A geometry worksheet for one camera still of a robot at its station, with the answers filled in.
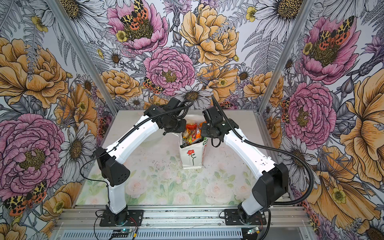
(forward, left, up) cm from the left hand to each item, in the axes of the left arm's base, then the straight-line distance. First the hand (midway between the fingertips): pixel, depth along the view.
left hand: (180, 132), depth 80 cm
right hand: (-1, -14, -1) cm, 14 cm away
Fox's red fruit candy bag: (-2, -7, -2) cm, 7 cm away
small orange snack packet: (-1, -10, +2) cm, 10 cm away
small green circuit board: (-41, -36, -22) cm, 59 cm away
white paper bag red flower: (-10, -7, -7) cm, 14 cm away
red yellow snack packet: (+3, -5, -6) cm, 8 cm away
